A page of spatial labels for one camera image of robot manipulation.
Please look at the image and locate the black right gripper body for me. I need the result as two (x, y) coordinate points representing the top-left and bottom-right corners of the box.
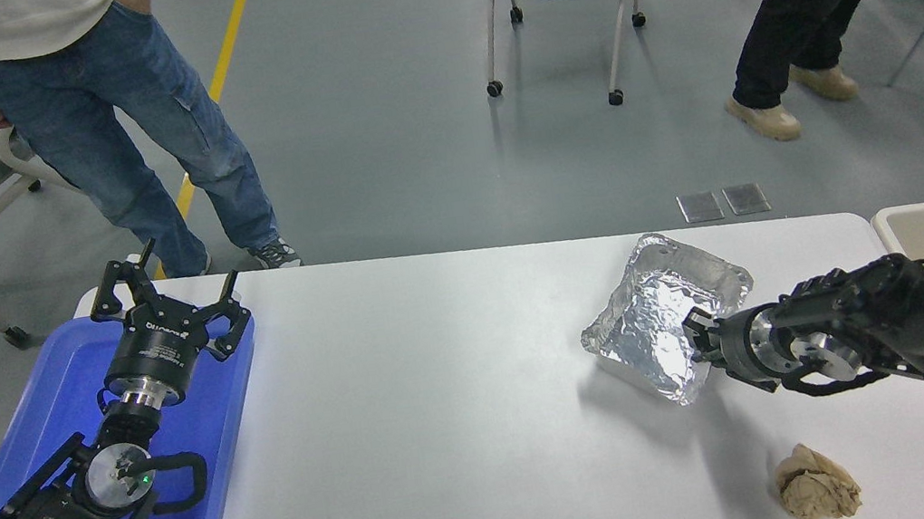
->
(707, 305), (771, 389)

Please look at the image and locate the metal floor plate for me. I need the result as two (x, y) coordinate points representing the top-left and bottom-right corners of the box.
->
(722, 181), (773, 219)
(677, 190), (726, 227)

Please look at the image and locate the foil tray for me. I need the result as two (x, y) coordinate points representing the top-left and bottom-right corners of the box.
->
(567, 219), (771, 420)

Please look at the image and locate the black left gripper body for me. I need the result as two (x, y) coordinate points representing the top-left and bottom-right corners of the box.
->
(95, 303), (220, 415)

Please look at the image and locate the crumpled tan paper ball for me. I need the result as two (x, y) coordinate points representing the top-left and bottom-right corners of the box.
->
(769, 435), (865, 519)

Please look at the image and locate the blue plastic tray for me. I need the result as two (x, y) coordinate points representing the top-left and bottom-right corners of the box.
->
(0, 293), (284, 519)

